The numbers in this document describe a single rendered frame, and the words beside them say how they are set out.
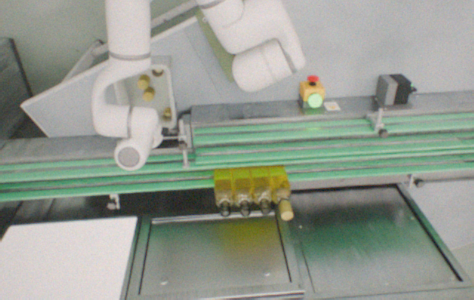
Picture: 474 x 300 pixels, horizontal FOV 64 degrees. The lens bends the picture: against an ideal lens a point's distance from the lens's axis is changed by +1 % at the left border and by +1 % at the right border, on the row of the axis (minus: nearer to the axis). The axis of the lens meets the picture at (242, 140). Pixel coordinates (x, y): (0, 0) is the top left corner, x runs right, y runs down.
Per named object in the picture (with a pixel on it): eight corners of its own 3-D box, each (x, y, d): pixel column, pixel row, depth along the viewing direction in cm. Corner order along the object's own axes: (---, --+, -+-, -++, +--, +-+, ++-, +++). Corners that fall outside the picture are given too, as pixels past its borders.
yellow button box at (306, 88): (298, 98, 132) (303, 108, 126) (299, 79, 128) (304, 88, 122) (318, 98, 132) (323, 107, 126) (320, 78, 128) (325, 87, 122)
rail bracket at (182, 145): (182, 154, 124) (181, 177, 114) (177, 109, 115) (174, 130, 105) (192, 153, 124) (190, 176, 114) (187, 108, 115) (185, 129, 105)
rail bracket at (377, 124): (361, 118, 124) (377, 139, 112) (364, 97, 120) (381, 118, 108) (373, 117, 124) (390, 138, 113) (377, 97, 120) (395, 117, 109)
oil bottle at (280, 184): (264, 165, 130) (273, 207, 112) (264, 152, 127) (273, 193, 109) (280, 164, 131) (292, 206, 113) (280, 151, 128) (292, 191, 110)
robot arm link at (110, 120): (153, 45, 83) (153, 128, 93) (92, 39, 81) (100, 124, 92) (147, 58, 75) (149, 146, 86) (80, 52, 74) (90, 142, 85)
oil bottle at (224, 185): (214, 167, 129) (215, 210, 111) (212, 154, 126) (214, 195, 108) (230, 166, 129) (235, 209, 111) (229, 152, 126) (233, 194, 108)
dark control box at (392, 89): (374, 95, 134) (384, 105, 127) (378, 73, 130) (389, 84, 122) (397, 93, 134) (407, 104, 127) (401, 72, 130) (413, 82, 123)
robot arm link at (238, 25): (199, -2, 83) (266, -38, 79) (246, 82, 97) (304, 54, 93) (199, 15, 75) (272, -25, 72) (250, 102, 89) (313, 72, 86)
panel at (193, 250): (9, 230, 123) (-50, 329, 94) (7, 223, 121) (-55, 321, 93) (282, 210, 129) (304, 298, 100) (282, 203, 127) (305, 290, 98)
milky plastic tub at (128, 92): (128, 119, 130) (124, 132, 123) (115, 57, 118) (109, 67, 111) (178, 116, 131) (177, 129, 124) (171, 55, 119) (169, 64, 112)
